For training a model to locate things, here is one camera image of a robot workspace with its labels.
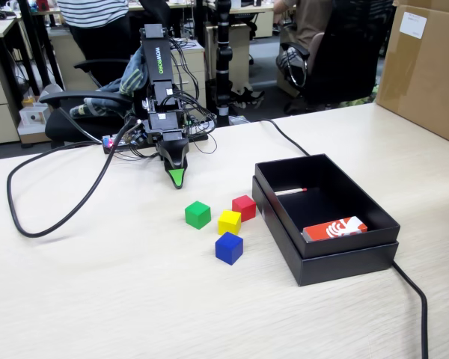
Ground green wooden cube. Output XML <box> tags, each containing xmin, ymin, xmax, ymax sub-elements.
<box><xmin>184</xmin><ymin>200</ymin><xmax>212</xmax><ymax>230</ymax></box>

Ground yellow wooden cube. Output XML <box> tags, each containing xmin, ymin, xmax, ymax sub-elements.
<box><xmin>217</xmin><ymin>209</ymin><xmax>242</xmax><ymax>236</ymax></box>

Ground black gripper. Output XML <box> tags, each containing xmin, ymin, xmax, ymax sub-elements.
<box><xmin>146</xmin><ymin>111</ymin><xmax>190</xmax><ymax>190</ymax></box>

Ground small white box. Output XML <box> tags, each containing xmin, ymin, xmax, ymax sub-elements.
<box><xmin>18</xmin><ymin>104</ymin><xmax>49</xmax><ymax>126</ymax></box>

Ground large brown cardboard box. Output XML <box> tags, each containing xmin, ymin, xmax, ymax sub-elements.
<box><xmin>375</xmin><ymin>0</ymin><xmax>449</xmax><ymax>149</ymax></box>

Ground thick black camera cable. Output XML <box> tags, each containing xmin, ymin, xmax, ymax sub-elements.
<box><xmin>6</xmin><ymin>123</ymin><xmax>135</xmax><ymax>239</ymax></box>

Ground red wooden cube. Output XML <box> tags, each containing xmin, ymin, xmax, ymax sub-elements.
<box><xmin>231</xmin><ymin>194</ymin><xmax>257</xmax><ymax>222</ymax></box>

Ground black segmented pole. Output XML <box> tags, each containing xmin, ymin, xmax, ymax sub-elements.
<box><xmin>213</xmin><ymin>0</ymin><xmax>235</xmax><ymax>128</ymax></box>

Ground orange white matchbox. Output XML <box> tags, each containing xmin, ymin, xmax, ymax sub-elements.
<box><xmin>302</xmin><ymin>215</ymin><xmax>369</xmax><ymax>243</ymax></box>

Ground black open box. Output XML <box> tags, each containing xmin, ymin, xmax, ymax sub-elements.
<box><xmin>251</xmin><ymin>175</ymin><xmax>400</xmax><ymax>288</ymax></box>

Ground seated person in brown shirt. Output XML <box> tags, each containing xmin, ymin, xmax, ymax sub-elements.
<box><xmin>272</xmin><ymin>0</ymin><xmax>334</xmax><ymax>76</ymax></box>

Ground blue wooden cube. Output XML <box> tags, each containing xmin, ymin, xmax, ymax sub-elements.
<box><xmin>215</xmin><ymin>231</ymin><xmax>245</xmax><ymax>266</ymax></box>

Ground wide beige cabinet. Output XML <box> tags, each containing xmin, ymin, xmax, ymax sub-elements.
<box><xmin>48</xmin><ymin>28</ymin><xmax>207</xmax><ymax>109</ymax></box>

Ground black office chair with armrests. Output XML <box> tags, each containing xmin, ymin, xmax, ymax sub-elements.
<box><xmin>39</xmin><ymin>58</ymin><xmax>150</xmax><ymax>150</ymax></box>

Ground beige drawer cabinet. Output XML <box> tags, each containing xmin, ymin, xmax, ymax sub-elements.
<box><xmin>0</xmin><ymin>55</ymin><xmax>22</xmax><ymax>147</ymax></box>

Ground thin black wire bundle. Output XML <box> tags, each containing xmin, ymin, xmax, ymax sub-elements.
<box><xmin>114</xmin><ymin>35</ymin><xmax>220</xmax><ymax>162</ymax></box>

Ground thick black table cable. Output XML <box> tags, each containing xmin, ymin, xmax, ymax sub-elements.
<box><xmin>257</xmin><ymin>118</ymin><xmax>430</xmax><ymax>359</ymax></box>

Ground narrow beige cabinet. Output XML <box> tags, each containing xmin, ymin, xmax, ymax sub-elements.
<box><xmin>204</xmin><ymin>24</ymin><xmax>254</xmax><ymax>94</ymax></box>

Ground black cardboard box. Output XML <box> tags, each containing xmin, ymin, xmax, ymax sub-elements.
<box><xmin>254</xmin><ymin>153</ymin><xmax>402</xmax><ymax>259</ymax></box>

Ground person in striped shirt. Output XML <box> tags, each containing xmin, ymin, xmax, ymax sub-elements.
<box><xmin>56</xmin><ymin>0</ymin><xmax>141</xmax><ymax>89</ymax></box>

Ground blue green striped garment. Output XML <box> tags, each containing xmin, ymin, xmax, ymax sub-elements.
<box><xmin>70</xmin><ymin>48</ymin><xmax>150</xmax><ymax>119</ymax></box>

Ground black mesh office chair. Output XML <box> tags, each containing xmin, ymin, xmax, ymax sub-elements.
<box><xmin>276</xmin><ymin>0</ymin><xmax>394</xmax><ymax>113</ymax></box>

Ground black white shoe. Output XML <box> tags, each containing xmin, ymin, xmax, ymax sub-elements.
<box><xmin>230</xmin><ymin>86</ymin><xmax>266</xmax><ymax>109</ymax></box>

